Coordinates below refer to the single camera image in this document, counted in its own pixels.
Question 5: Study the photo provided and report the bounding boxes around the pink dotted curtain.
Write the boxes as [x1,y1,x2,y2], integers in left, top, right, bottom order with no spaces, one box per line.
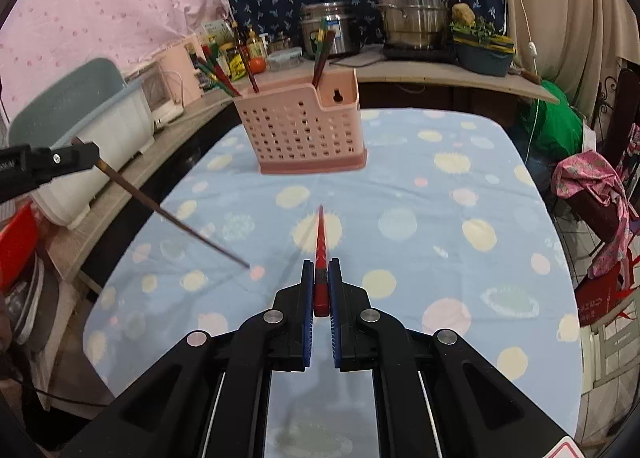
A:
[0,0,253,106]

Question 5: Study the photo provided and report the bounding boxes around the maroon chopstick gold band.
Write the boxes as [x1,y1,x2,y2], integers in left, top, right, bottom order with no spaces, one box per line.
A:
[312,18,326,88]

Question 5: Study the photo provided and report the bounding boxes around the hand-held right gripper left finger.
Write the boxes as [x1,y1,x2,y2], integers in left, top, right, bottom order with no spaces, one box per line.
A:
[62,259,316,458]

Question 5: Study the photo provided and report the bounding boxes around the dark sauce bottle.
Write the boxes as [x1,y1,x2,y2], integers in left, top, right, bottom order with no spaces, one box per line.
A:
[231,21,249,55]

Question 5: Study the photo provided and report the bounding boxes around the black induction cooker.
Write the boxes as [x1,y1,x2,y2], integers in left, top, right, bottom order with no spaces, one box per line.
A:
[381,45,459,62]

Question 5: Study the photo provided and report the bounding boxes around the red chopstick green band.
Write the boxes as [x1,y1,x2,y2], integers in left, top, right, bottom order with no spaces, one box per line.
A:
[312,205,332,317]

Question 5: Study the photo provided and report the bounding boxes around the green label carton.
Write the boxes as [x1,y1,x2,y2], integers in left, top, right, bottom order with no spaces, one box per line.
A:
[201,20,232,48]

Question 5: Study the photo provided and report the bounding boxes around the white plastic tub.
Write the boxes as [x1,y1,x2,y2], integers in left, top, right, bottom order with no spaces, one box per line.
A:
[9,57,156,231]

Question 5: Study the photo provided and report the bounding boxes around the green bag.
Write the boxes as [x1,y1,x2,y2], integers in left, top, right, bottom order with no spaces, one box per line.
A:
[519,80,587,161]

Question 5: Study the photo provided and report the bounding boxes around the red chopstick grey band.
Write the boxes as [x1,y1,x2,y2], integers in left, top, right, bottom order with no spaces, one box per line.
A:
[206,41,240,96]

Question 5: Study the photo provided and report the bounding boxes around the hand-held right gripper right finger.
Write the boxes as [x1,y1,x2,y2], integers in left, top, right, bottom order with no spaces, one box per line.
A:
[327,258,571,458]

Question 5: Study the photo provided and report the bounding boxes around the red box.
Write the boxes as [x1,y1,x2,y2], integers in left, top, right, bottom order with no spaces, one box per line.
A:
[0,202,42,291]

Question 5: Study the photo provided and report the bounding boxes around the dark red chopstick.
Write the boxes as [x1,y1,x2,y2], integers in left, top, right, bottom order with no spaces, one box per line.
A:
[314,31,337,88]
[238,44,260,93]

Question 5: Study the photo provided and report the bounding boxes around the beige curtain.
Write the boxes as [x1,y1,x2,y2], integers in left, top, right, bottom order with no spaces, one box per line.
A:
[492,0,640,112]

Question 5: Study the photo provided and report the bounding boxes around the steel steamer pot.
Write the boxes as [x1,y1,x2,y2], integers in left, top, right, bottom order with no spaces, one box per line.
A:
[374,0,462,52]

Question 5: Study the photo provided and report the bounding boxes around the white cord with switch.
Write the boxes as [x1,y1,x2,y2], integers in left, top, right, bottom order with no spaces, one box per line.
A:
[504,0,543,159]

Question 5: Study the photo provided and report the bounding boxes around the blue dotted tablecloth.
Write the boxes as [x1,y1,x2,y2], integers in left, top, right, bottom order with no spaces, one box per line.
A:
[82,108,583,458]

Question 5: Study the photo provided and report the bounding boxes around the brown chopstick gold band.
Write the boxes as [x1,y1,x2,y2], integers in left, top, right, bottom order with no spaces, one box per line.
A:
[70,135,251,269]

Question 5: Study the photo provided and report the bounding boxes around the glass food container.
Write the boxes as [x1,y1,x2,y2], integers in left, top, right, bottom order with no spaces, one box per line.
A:
[266,49,304,72]

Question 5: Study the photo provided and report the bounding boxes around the black cable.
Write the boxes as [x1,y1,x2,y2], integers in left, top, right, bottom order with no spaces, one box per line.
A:
[19,375,118,408]

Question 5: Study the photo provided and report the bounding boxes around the green chopstick gold band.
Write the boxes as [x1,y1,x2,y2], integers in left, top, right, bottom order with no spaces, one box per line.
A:
[192,54,236,98]

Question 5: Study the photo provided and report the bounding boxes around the steel rice cooker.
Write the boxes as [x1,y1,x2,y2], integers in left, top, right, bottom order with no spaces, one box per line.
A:
[299,2,367,60]

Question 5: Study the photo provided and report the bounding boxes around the dark metal chair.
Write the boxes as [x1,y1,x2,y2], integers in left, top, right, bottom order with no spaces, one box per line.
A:
[594,67,640,166]

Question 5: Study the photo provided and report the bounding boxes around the oil bottle yellow label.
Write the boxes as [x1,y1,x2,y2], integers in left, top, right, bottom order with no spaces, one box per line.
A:
[246,30,267,60]

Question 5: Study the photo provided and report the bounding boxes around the pink perforated utensil holder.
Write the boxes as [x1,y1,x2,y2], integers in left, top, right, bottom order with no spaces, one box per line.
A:
[232,68,369,176]

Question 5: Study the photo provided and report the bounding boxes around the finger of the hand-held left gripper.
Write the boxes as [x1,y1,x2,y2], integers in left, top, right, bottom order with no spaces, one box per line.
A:
[22,139,102,189]

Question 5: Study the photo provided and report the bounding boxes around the red paper bag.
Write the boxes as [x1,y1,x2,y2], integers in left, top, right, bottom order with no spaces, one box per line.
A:
[574,261,640,331]

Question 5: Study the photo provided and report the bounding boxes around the pink floral cloth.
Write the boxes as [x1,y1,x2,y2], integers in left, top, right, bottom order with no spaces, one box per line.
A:
[550,149,638,280]

